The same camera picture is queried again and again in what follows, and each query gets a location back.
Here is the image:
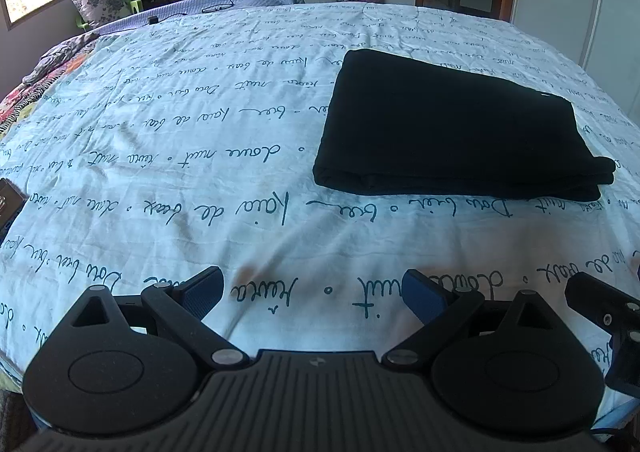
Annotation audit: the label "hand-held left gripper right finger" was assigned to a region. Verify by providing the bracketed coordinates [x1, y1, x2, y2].
[382, 269, 559, 373]

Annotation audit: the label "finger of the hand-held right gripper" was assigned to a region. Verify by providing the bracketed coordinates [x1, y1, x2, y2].
[566, 271, 640, 396]

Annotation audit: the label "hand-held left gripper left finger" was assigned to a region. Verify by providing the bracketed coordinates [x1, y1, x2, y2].
[70, 265, 249, 371]

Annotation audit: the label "black pants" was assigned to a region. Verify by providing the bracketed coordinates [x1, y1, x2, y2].
[312, 48, 617, 203]

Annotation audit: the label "white script-printed bedsheet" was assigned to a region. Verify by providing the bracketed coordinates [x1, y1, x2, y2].
[0, 1, 640, 433]

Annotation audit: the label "dark device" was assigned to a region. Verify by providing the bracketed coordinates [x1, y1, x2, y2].
[0, 177, 28, 231]

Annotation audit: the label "colourful patchwork quilt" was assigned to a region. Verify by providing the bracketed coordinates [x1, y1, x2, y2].
[0, 30, 101, 139]

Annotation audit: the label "grey crumpled cloth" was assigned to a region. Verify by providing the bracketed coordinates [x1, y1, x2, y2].
[22, 31, 101, 86]

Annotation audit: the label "green plastic chair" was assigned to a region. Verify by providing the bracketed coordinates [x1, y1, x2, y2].
[75, 0, 147, 29]

